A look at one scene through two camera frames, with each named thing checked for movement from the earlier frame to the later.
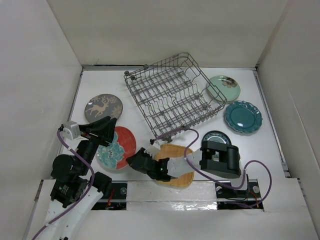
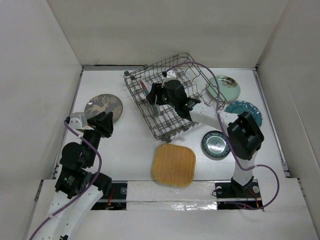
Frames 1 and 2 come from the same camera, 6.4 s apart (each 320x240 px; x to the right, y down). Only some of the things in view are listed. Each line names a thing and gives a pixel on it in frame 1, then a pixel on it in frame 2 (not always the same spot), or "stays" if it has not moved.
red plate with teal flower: x=113 y=157 to x=146 y=88
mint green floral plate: x=223 y=88 stays
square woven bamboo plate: x=171 y=151 stays
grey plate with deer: x=101 y=106 stays
